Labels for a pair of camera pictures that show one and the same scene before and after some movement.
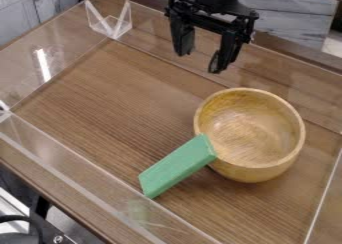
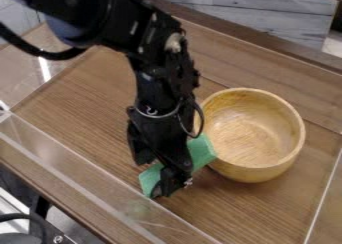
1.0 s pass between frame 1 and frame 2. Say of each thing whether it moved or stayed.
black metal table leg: stayed
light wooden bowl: stayed
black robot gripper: moved
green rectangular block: stayed
